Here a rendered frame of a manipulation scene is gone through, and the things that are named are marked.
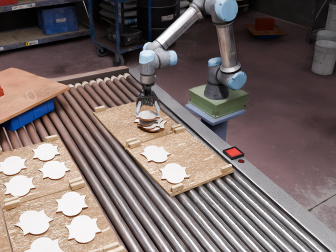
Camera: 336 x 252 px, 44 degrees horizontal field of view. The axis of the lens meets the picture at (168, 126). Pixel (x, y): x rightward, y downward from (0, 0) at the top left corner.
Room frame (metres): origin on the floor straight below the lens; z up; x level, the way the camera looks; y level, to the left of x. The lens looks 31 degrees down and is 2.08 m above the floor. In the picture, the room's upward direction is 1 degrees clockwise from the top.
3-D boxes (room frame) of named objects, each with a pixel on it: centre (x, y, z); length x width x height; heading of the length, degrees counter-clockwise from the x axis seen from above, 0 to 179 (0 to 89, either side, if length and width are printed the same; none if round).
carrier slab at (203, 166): (1.62, -0.05, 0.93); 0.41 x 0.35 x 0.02; 32
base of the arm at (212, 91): (2.26, -0.29, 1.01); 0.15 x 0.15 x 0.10
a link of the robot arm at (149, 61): (1.88, 0.10, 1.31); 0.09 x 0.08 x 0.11; 121
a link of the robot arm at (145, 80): (1.88, 0.10, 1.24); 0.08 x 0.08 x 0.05
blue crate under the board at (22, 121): (2.06, 0.86, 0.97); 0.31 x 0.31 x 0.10; 58
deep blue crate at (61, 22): (5.99, 1.66, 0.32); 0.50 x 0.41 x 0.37; 122
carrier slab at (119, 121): (1.97, 0.17, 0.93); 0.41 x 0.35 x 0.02; 32
